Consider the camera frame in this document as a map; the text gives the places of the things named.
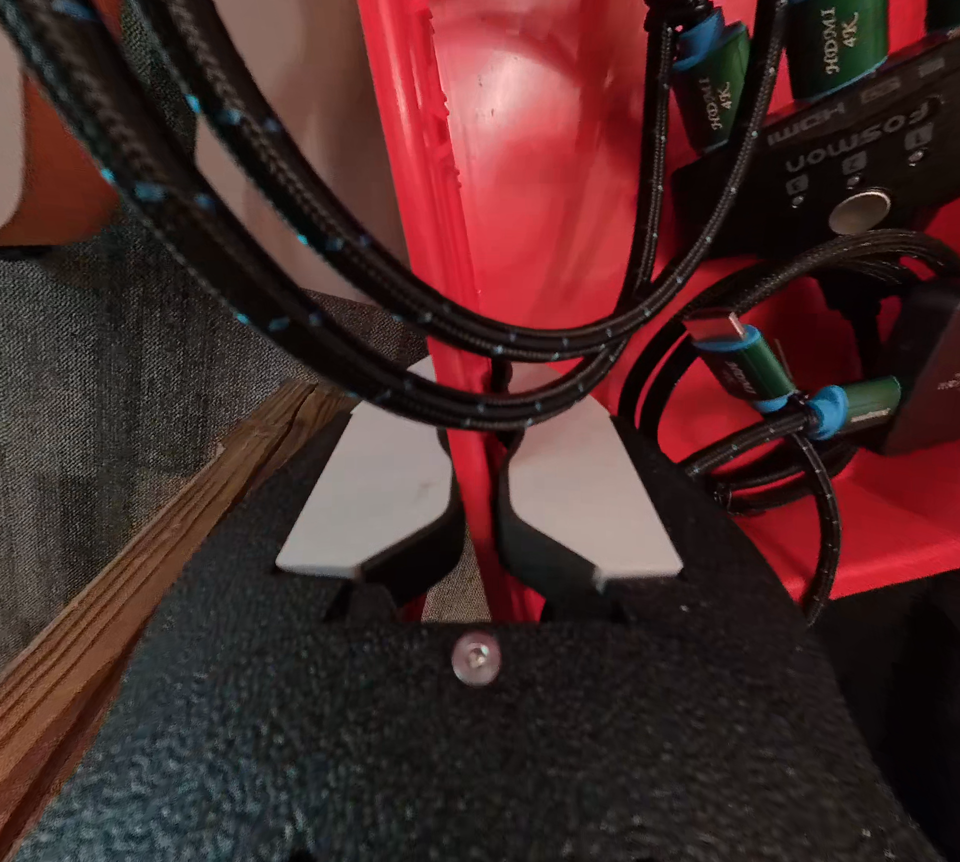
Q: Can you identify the square black adapter box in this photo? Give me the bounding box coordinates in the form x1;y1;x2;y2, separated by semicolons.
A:
879;280;960;460

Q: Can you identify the red plastic bin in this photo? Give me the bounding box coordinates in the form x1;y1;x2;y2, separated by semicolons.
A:
337;0;960;627

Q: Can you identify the thin black adapter cable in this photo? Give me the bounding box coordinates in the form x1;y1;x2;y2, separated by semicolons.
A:
618;230;960;503

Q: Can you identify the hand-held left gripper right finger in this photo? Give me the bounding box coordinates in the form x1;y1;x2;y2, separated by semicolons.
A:
497;361;685;595

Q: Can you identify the black Fosmon HDMI switch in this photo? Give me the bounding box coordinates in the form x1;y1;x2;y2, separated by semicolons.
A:
669;33;960;262

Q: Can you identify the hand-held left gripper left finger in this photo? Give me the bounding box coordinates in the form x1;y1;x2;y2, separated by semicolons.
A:
276;355;468;602

